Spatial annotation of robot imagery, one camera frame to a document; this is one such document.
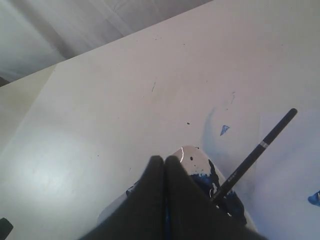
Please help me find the black paintbrush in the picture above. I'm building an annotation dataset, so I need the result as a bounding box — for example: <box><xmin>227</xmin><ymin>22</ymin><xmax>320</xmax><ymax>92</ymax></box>
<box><xmin>211</xmin><ymin>108</ymin><xmax>298</xmax><ymax>204</ymax></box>

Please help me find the black object at edge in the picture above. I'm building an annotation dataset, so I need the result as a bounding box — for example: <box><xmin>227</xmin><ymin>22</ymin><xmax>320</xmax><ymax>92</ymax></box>
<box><xmin>0</xmin><ymin>217</ymin><xmax>14</xmax><ymax>240</ymax></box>

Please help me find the white square paint dish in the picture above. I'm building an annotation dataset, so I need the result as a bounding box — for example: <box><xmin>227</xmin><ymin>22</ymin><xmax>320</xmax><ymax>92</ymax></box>
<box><xmin>98</xmin><ymin>146</ymin><xmax>257</xmax><ymax>240</ymax></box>

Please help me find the white paper sheet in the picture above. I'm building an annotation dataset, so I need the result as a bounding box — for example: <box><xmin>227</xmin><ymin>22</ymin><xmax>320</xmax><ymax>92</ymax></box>
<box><xmin>252</xmin><ymin>109</ymin><xmax>320</xmax><ymax>240</ymax></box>

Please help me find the white backdrop curtain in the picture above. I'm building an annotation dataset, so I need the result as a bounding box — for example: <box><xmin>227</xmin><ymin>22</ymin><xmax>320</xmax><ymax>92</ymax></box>
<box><xmin>0</xmin><ymin>0</ymin><xmax>205</xmax><ymax>83</ymax></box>

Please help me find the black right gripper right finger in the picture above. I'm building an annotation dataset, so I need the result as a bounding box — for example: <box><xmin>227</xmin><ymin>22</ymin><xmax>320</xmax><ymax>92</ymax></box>
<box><xmin>164</xmin><ymin>155</ymin><xmax>260</xmax><ymax>240</ymax></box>

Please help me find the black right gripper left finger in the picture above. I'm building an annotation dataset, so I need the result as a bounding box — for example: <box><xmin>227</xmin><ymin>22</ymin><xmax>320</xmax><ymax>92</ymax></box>
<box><xmin>81</xmin><ymin>155</ymin><xmax>165</xmax><ymax>240</ymax></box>

